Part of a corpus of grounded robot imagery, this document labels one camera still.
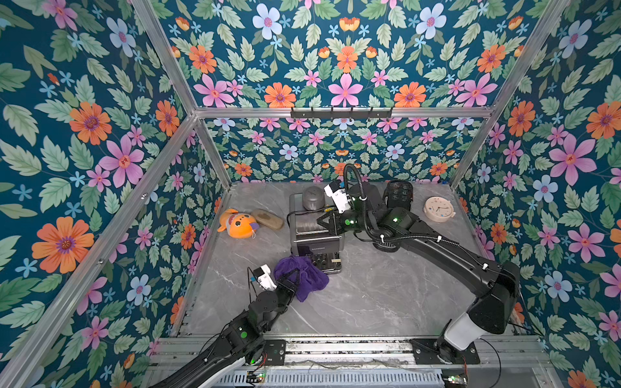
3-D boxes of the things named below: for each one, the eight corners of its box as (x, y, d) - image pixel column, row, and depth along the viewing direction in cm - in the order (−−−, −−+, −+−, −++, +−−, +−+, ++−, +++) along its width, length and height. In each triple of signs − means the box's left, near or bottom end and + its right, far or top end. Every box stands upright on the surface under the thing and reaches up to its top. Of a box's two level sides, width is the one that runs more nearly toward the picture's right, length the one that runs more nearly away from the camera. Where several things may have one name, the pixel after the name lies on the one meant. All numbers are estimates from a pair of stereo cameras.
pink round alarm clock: (426, 222, 108) (429, 217, 105) (419, 201, 116) (421, 196, 113) (454, 222, 108) (458, 217, 105) (445, 201, 116) (448, 195, 113)
